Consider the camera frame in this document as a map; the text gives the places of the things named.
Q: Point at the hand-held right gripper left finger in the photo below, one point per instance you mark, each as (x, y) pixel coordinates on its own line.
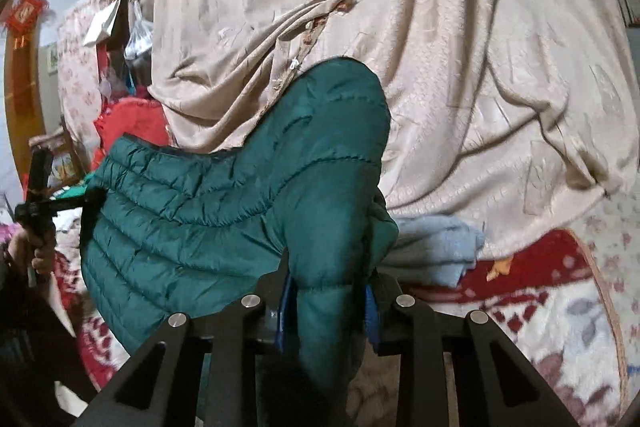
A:
(286, 312)

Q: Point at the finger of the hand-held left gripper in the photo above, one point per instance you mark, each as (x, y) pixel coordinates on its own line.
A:
(80, 203)

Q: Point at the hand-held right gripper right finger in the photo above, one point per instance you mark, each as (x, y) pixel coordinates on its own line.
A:
(372, 317)

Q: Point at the green quilted puffer jacket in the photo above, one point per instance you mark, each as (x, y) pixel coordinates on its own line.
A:
(225, 207)

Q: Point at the person's left forearm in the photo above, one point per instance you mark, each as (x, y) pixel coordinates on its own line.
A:
(35, 337)

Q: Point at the person's left hand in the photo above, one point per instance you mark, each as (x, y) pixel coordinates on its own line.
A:
(40, 259)

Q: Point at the light blue fleece garment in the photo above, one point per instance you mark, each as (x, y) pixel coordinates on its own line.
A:
(430, 247)

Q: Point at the red ruffled heart pillow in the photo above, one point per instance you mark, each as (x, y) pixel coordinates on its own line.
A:
(135, 122)

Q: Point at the pink floral hanging cloth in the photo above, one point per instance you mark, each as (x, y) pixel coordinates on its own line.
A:
(80, 82)

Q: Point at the white paper bag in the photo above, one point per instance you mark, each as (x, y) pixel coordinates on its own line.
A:
(100, 24)

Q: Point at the floral quilted blanket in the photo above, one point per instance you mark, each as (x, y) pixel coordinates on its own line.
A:
(550, 322)

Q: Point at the clear plastic bag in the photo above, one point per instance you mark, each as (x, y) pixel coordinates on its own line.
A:
(139, 34)

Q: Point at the dark coat stand pole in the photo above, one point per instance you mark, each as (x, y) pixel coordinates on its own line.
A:
(121, 22)

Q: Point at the beige patterned curtain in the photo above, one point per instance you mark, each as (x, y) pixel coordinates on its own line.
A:
(475, 82)

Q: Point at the wooden door frame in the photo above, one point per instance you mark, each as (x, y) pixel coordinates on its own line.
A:
(22, 107)

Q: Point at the red knot wall ornament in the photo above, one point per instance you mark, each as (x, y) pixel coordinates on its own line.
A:
(25, 14)

